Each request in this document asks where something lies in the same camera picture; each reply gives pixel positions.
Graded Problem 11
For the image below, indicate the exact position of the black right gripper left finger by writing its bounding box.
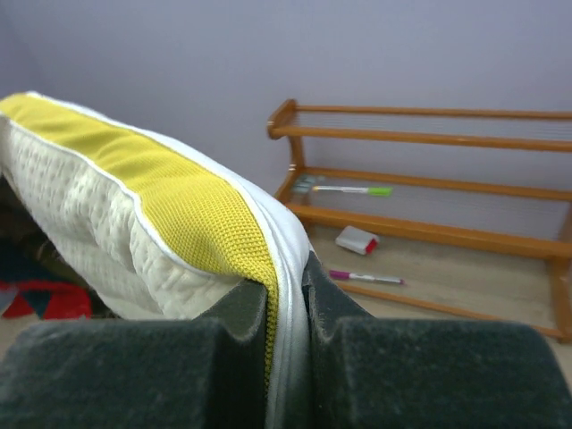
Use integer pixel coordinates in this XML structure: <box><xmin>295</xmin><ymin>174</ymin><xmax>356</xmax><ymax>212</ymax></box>
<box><xmin>1</xmin><ymin>281</ymin><xmax>266</xmax><ymax>428</ymax></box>

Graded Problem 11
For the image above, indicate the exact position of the wooden shelf rack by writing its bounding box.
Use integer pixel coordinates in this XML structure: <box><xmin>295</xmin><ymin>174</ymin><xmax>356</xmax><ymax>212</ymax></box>
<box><xmin>266</xmin><ymin>99</ymin><xmax>571</xmax><ymax>343</ymax></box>

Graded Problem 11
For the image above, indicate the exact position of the purple white marker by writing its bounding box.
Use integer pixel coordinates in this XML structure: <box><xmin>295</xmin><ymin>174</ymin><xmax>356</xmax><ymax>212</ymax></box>
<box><xmin>328</xmin><ymin>270</ymin><xmax>405</xmax><ymax>285</ymax></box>

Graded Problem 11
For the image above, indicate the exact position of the white red eraser box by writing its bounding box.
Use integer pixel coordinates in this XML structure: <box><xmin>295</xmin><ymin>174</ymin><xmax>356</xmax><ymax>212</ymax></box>
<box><xmin>335</xmin><ymin>226</ymin><xmax>380</xmax><ymax>256</ymax></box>

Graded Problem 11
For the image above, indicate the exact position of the green white marker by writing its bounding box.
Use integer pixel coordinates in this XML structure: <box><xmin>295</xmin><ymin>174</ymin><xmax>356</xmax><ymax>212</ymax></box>
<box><xmin>312</xmin><ymin>186</ymin><xmax>392</xmax><ymax>197</ymax></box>

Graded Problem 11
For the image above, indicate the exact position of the white yellow pillow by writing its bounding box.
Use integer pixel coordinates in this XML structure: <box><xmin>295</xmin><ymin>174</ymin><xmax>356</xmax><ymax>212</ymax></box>
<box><xmin>1</xmin><ymin>92</ymin><xmax>312</xmax><ymax>428</ymax></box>

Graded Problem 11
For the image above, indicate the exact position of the red patterned pillowcase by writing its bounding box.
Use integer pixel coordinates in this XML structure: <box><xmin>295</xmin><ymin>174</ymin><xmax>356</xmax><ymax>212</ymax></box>
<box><xmin>0</xmin><ymin>176</ymin><xmax>108</xmax><ymax>322</ymax></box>

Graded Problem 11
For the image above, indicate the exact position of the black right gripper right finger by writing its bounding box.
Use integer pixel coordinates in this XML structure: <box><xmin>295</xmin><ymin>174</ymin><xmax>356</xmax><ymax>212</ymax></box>
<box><xmin>302</xmin><ymin>256</ymin><xmax>571</xmax><ymax>428</ymax></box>

